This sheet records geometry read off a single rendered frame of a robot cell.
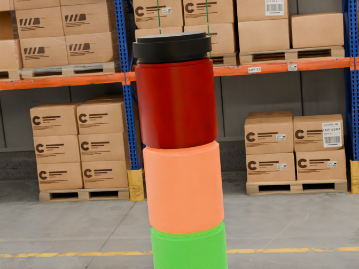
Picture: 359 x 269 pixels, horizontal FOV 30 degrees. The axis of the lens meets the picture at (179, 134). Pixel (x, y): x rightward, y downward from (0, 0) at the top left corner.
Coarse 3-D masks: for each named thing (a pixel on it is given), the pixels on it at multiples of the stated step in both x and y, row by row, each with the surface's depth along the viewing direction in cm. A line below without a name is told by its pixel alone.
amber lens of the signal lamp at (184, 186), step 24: (216, 144) 44; (144, 168) 44; (168, 168) 42; (192, 168) 42; (216, 168) 43; (168, 192) 42; (192, 192) 42; (216, 192) 43; (168, 216) 42; (192, 216) 42; (216, 216) 43
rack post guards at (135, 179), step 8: (352, 168) 785; (128, 176) 833; (136, 176) 829; (352, 176) 788; (136, 184) 831; (352, 184) 790; (136, 192) 834; (352, 192) 792; (128, 200) 839; (136, 200) 836; (144, 200) 835
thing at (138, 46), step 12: (144, 36) 43; (156, 36) 42; (168, 36) 40; (180, 36) 40; (192, 36) 41; (204, 36) 42; (144, 48) 41; (156, 48) 40; (168, 48) 40; (180, 48) 40; (192, 48) 40; (204, 48) 41; (144, 60) 41; (156, 60) 41; (168, 60) 40; (180, 60) 41
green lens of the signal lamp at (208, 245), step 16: (224, 224) 45; (160, 240) 43; (176, 240) 42; (192, 240) 42; (208, 240) 43; (224, 240) 44; (160, 256) 43; (176, 256) 43; (192, 256) 43; (208, 256) 43; (224, 256) 44
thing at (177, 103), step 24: (144, 72) 41; (168, 72) 40; (192, 72) 41; (144, 96) 42; (168, 96) 41; (192, 96) 41; (144, 120) 42; (168, 120) 41; (192, 120) 41; (216, 120) 43; (168, 144) 41; (192, 144) 41
